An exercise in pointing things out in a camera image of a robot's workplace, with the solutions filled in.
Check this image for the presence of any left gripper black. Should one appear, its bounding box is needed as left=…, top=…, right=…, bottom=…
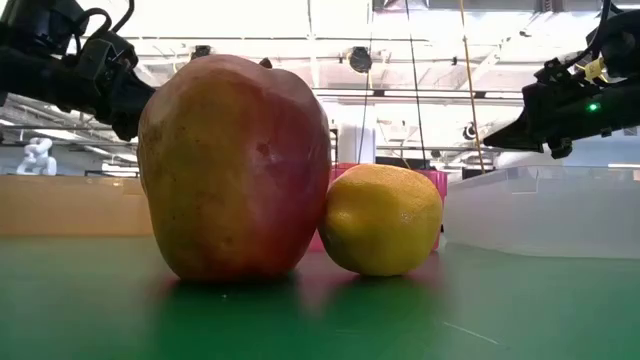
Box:
left=92, top=74, right=157, bottom=142

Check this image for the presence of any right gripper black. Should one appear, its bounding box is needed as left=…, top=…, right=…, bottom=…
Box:
left=482, top=79, right=584, bottom=160

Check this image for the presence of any red and yellow apple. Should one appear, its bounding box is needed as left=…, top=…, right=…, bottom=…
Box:
left=137, top=53, right=332, bottom=281

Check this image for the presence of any clear translucent plastic bin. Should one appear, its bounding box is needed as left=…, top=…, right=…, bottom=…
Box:
left=442, top=165, right=640, bottom=260

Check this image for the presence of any pink translucent plastic bin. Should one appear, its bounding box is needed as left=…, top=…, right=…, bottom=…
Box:
left=307, top=162, right=449, bottom=254

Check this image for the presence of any white robot figure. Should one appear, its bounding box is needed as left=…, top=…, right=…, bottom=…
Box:
left=16, top=137, right=58, bottom=176

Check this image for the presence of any orange translucent plastic bin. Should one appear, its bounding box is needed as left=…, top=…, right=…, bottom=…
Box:
left=0, top=174, right=154, bottom=237

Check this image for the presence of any yellow lemon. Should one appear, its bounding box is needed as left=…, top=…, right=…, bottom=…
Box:
left=318, top=163, right=444, bottom=278

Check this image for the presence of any white building column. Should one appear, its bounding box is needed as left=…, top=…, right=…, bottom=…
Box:
left=337, top=102, right=377, bottom=166

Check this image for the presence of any left wrist camera grey housing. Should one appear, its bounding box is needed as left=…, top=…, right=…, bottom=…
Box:
left=74, top=32, right=140, bottom=84

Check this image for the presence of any yellow hanging cable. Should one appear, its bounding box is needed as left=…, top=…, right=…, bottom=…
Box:
left=458, top=0, right=486, bottom=174

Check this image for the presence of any right wrist camera black housing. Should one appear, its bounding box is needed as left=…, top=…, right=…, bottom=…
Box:
left=533, top=56, right=609, bottom=89

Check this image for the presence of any long ceiling light rail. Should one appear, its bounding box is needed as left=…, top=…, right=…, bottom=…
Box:
left=312, top=87, right=526, bottom=101

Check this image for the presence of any black hanging cable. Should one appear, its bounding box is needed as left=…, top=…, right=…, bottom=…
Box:
left=403, top=0, right=429, bottom=170

